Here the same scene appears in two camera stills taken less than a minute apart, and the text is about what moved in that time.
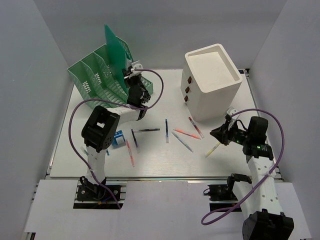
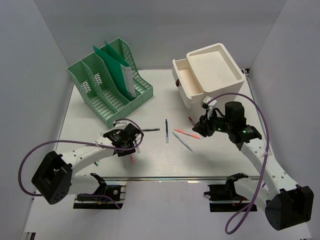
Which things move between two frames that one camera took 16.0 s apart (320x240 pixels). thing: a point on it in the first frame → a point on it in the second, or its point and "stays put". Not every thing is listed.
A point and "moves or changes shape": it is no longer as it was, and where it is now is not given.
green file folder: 116,59 moves or changes shape
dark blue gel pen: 167,137 stays put
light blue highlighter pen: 189,148 stays put
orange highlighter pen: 186,133 stays put
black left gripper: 127,79 → 129,151
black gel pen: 145,130 stays put
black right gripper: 222,133 → 203,125
